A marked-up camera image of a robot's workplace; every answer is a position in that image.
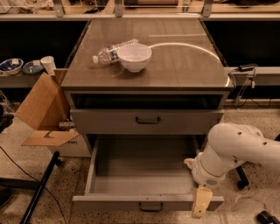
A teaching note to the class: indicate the grey top drawer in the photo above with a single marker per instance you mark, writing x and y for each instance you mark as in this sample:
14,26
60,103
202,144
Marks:
146,121

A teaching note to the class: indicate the black caster wheel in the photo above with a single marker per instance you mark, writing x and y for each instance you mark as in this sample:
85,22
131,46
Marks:
265,217

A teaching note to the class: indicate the grey drawer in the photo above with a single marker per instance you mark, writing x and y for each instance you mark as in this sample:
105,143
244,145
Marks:
146,121
139,173

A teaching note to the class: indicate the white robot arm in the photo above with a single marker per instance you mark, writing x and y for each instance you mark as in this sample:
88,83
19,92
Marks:
228,146

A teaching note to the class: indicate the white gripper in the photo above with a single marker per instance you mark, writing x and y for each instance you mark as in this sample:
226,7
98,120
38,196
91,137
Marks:
203,173

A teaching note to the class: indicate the clear plastic water bottle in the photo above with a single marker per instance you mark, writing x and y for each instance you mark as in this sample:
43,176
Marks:
108,55

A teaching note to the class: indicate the white bowl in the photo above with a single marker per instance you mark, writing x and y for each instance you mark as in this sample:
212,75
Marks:
134,57

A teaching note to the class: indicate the white paper cup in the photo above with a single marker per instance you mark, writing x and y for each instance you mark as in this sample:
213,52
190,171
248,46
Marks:
49,64

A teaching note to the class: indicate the brown cardboard box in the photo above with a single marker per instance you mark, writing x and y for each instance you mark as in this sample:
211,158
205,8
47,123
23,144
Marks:
45,109

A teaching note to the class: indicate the black stand leg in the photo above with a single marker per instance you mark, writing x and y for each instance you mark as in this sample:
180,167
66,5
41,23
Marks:
40,188
243,182

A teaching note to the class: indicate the black power adapter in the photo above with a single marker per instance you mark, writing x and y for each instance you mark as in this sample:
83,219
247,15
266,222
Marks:
247,67

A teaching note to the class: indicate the black right stand leg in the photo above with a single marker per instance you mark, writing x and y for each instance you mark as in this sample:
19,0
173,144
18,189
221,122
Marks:
243,182

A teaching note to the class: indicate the blue patterned bowl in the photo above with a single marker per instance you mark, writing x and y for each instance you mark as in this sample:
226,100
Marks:
11,66

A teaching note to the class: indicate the black left stand leg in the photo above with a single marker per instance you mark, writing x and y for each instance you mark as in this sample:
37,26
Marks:
40,188

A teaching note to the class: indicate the grey three-drawer cabinet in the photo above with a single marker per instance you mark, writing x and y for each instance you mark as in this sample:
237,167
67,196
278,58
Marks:
184,71

